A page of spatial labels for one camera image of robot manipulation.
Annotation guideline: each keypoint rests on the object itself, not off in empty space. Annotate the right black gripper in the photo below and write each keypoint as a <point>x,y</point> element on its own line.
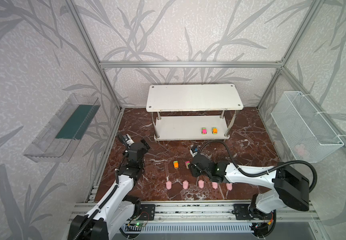
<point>194,167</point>

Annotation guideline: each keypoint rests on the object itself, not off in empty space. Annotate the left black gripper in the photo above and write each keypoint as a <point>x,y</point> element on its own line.
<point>132,144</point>

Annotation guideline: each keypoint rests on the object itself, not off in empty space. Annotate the pink green toy car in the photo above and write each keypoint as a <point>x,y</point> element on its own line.
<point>187,164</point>

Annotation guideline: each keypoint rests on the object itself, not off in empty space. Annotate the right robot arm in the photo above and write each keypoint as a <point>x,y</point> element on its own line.
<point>287,187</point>

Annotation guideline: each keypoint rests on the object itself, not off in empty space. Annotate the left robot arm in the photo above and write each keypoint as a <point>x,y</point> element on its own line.
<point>116,206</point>

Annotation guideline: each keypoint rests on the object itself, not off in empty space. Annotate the white two-tier shelf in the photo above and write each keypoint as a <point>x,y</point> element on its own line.
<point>183,110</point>

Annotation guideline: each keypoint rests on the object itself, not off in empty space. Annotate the pink toy middle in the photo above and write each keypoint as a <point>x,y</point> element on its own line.
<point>201,184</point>

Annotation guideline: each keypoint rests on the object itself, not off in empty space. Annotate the pink toy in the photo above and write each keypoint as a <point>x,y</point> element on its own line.
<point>168,185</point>
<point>201,184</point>
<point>229,186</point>
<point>214,185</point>
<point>185,185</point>

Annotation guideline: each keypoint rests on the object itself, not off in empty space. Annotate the pink toy rightmost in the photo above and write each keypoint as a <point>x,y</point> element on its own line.
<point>229,186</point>

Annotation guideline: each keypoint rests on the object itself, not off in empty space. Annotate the pink object in basket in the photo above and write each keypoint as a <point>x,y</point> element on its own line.
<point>301,150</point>

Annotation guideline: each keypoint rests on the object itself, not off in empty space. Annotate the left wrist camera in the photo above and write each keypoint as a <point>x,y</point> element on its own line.
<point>125,140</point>

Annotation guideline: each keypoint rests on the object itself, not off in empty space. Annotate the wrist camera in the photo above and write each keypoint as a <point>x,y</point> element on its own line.
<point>125,140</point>
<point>194,151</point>

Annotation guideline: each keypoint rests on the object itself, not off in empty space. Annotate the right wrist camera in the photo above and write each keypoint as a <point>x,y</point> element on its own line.
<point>194,151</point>

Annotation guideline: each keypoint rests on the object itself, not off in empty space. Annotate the clear plastic wall bin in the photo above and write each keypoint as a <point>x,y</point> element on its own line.
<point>59,139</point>

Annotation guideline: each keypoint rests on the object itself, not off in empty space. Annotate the white wire mesh basket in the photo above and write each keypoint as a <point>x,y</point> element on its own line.
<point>301,123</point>

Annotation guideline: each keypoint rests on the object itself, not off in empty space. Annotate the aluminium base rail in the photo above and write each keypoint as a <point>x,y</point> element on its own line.
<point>217,211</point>

